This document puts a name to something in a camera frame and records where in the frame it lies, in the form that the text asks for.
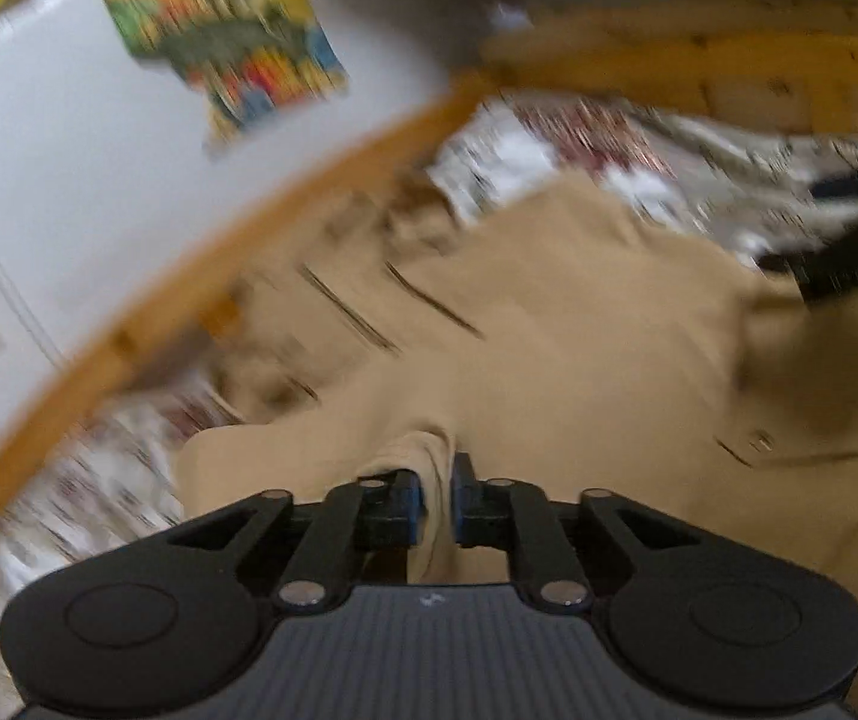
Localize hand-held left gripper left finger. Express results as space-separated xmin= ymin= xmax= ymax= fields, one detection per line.
xmin=166 ymin=468 xmax=427 ymax=613

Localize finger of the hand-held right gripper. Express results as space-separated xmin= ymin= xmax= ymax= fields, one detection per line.
xmin=808 ymin=172 xmax=858 ymax=205
xmin=757 ymin=246 xmax=821 ymax=280

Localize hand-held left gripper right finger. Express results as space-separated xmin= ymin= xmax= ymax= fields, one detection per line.
xmin=450 ymin=453 xmax=701 ymax=613

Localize beige pants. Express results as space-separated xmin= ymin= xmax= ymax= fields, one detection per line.
xmin=174 ymin=178 xmax=858 ymax=691

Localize floral white bedsheet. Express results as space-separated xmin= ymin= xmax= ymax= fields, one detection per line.
xmin=0 ymin=99 xmax=858 ymax=720

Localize wooden bed frame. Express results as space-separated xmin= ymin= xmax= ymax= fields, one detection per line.
xmin=0 ymin=0 xmax=858 ymax=587

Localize colourful wall poster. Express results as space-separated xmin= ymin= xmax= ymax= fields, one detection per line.
xmin=90 ymin=0 xmax=352 ymax=157

